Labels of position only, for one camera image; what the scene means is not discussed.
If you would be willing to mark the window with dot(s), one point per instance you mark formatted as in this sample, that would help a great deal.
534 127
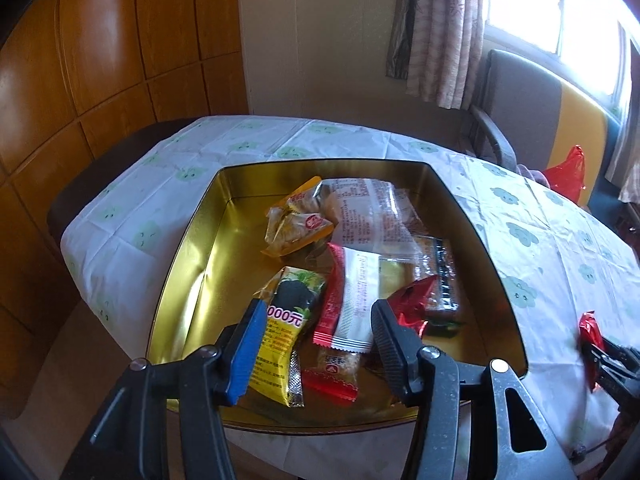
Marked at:
540 5

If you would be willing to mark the grey yellow blue armchair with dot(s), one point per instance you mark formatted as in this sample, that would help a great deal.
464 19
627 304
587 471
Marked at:
525 105

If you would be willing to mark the patterned beige curtain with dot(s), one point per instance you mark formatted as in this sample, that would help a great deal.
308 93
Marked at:
440 35
625 135

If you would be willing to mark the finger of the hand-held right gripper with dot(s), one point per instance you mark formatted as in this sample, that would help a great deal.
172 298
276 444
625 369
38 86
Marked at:
622 347
602 360

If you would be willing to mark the red foil snack packet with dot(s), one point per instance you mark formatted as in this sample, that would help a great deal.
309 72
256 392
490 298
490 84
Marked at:
590 327
412 302

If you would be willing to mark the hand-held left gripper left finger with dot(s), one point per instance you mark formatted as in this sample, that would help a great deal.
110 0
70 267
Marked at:
245 355

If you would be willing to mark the gold square tin box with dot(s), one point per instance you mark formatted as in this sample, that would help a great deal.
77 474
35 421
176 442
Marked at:
230 270

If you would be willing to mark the red plastic bag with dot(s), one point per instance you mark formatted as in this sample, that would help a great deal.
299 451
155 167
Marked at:
567 175

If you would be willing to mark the wooden wardrobe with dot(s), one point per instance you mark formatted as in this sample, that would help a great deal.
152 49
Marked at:
100 85

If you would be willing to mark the orange edged clear pastry packet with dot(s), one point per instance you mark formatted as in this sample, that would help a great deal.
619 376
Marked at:
295 222

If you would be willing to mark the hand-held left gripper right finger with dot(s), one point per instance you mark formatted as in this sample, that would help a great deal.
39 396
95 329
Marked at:
395 350

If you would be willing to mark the corn print cracker packet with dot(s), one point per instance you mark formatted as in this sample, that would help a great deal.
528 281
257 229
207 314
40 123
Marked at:
440 280

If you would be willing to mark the purple cloth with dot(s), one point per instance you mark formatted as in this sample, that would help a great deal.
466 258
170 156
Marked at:
536 176

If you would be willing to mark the clear bread packet red print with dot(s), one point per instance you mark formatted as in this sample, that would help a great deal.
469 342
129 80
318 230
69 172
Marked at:
370 215

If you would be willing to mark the white and red snack packet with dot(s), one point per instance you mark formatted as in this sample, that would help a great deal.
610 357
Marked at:
355 305

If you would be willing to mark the yellow and silver snack packet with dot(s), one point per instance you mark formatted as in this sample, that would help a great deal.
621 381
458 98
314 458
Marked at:
282 330

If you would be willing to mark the orange and white bar packet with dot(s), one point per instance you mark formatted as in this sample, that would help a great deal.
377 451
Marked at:
332 367

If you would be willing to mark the cloud print white tablecloth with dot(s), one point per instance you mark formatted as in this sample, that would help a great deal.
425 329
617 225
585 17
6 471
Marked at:
150 200

